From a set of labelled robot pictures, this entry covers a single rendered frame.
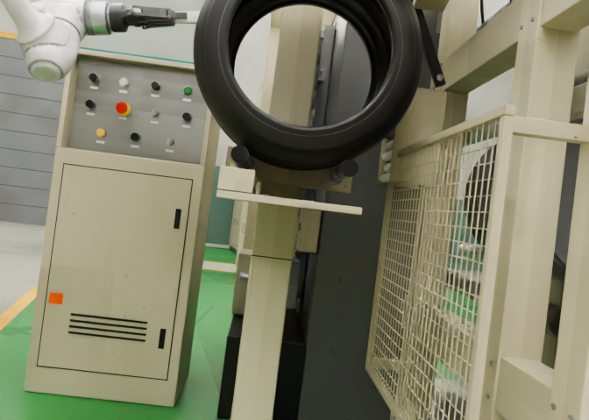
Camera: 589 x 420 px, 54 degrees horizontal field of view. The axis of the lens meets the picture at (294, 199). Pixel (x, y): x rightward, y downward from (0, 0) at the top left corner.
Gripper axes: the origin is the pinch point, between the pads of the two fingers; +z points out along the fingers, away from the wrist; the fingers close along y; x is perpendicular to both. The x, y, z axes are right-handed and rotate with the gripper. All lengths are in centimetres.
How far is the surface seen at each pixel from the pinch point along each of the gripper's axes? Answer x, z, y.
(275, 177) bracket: 42, 23, 24
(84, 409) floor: 120, -45, 50
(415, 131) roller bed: 29, 66, 20
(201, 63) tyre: 14.8, 4.2, -9.8
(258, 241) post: 62, 17, 27
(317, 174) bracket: 42, 36, 24
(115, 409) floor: 122, -35, 53
